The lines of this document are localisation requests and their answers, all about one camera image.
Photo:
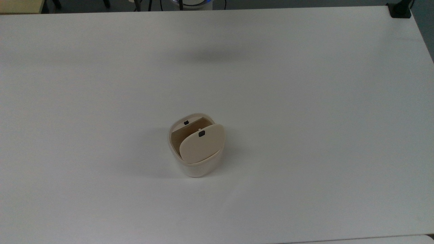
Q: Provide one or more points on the beige trash bin lid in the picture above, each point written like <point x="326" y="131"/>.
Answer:
<point x="201" y="147"/>

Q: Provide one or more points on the cream plastic trash bin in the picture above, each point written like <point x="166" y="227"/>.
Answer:
<point x="196" y="169"/>

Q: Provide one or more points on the black tripod legs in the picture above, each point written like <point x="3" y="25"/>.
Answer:
<point x="137" y="5"/>

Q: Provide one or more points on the black chair leg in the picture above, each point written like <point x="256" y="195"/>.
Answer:
<point x="57" y="4"/>
<point x="106" y="3"/>

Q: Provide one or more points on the black table clamp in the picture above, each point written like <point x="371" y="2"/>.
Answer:
<point x="400" y="10"/>

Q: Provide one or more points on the light wooden furniture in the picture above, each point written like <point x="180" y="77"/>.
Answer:
<point x="20" y="6"/>

